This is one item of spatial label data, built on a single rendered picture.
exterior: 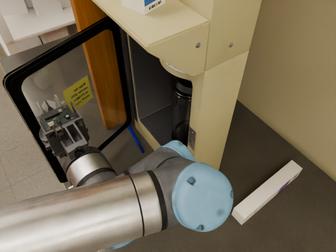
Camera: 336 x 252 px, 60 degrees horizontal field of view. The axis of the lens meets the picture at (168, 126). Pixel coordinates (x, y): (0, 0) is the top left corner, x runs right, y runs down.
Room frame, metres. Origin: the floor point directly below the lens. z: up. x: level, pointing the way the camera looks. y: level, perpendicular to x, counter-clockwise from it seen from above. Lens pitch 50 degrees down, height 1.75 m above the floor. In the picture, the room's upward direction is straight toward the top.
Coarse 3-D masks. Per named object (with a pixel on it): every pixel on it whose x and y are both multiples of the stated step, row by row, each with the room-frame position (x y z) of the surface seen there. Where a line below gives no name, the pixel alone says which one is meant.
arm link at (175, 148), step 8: (168, 144) 0.29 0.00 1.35; (176, 144) 0.29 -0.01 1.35; (152, 152) 0.28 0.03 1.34; (160, 152) 0.27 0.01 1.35; (168, 152) 0.27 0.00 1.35; (176, 152) 0.27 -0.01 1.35; (184, 152) 0.27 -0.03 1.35; (144, 160) 0.26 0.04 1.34; (152, 160) 0.25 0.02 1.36; (160, 160) 0.24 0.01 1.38; (128, 168) 0.25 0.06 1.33; (136, 168) 0.25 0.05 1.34; (144, 168) 0.24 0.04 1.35; (152, 168) 0.23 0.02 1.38
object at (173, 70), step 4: (160, 60) 0.56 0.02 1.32; (164, 64) 0.54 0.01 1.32; (168, 64) 0.53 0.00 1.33; (168, 68) 0.52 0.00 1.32; (172, 68) 0.52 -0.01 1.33; (176, 68) 0.51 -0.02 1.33; (172, 72) 0.51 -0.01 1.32; (176, 72) 0.51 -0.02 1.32; (180, 72) 0.50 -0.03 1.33; (184, 72) 0.50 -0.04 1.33; (180, 76) 0.50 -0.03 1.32; (184, 76) 0.50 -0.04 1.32; (188, 76) 0.50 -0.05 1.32
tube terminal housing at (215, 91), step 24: (192, 0) 0.44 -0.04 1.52; (216, 0) 0.41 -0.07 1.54; (240, 0) 0.44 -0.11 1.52; (216, 24) 0.41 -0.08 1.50; (240, 24) 0.45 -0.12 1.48; (216, 48) 0.42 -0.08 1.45; (240, 48) 0.45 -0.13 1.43; (216, 72) 0.42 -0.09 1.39; (240, 72) 0.46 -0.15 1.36; (192, 96) 0.43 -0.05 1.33; (216, 96) 0.43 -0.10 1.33; (192, 120) 0.42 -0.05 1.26; (216, 120) 0.44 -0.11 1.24; (216, 144) 0.45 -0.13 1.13; (216, 168) 0.46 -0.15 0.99
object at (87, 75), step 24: (96, 48) 0.59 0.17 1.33; (48, 72) 0.48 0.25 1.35; (72, 72) 0.52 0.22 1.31; (96, 72) 0.57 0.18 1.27; (48, 96) 0.46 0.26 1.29; (72, 96) 0.51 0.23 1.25; (96, 96) 0.56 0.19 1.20; (120, 96) 0.62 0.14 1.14; (24, 120) 0.41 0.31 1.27; (96, 120) 0.54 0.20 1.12; (120, 120) 0.61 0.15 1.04; (96, 144) 0.53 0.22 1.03
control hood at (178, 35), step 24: (96, 0) 0.47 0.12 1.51; (120, 0) 0.47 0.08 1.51; (168, 0) 0.47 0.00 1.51; (120, 24) 0.40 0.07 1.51; (144, 24) 0.39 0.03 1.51; (168, 24) 0.39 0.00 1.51; (192, 24) 0.39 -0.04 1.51; (144, 48) 0.35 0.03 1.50; (168, 48) 0.36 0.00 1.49; (192, 48) 0.39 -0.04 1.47; (192, 72) 0.39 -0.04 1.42
